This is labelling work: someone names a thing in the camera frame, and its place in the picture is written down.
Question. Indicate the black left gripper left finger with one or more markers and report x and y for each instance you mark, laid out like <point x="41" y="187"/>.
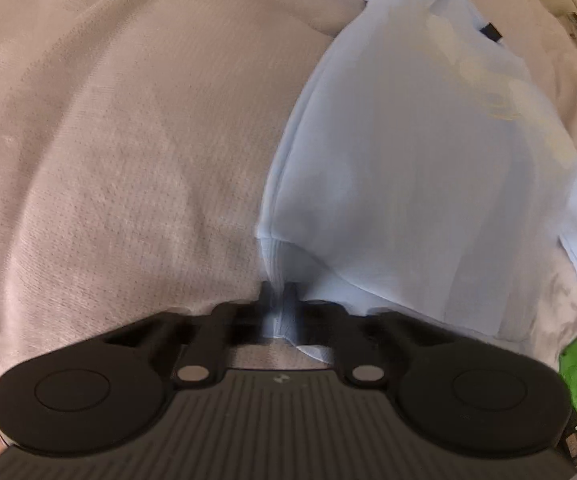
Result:
<point x="192" y="351"/>

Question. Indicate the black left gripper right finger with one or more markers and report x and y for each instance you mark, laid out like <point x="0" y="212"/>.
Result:
<point x="375" y="350"/>

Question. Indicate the light blue t-shirt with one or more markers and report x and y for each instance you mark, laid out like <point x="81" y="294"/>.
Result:
<point x="422" y="169"/>

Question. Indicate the white bed sheet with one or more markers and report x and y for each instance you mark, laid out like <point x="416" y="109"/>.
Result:
<point x="136" y="139"/>

